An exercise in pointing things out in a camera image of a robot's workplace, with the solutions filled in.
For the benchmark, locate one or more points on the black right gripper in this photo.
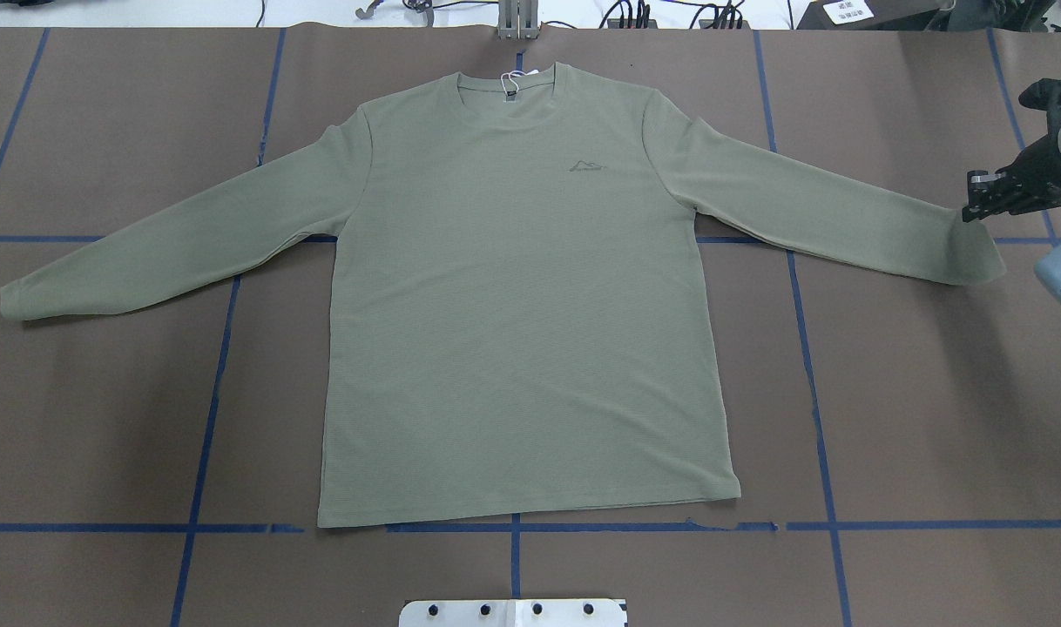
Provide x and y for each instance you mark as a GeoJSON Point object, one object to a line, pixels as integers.
{"type": "Point", "coordinates": [1043, 174]}

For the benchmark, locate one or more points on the olive green long-sleeve shirt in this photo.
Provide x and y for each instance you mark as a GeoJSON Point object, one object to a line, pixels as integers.
{"type": "Point", "coordinates": [519, 317]}

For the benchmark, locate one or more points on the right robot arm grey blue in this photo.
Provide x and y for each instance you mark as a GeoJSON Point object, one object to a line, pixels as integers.
{"type": "Point", "coordinates": [1048, 269]}

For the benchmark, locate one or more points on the black box with white label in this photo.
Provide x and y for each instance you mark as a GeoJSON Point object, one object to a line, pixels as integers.
{"type": "Point", "coordinates": [870, 15]}

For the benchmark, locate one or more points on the white paper hang tag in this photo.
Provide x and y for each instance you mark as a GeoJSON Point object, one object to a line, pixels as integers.
{"type": "Point", "coordinates": [510, 85]}

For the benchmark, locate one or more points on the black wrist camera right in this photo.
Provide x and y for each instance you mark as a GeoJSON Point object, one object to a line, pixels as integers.
{"type": "Point", "coordinates": [1044, 95]}

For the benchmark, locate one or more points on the grey aluminium frame post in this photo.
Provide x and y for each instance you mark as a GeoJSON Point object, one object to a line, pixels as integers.
{"type": "Point", "coordinates": [518, 20]}

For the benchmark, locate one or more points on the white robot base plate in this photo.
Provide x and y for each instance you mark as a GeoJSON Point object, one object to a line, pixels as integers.
{"type": "Point", "coordinates": [516, 612]}

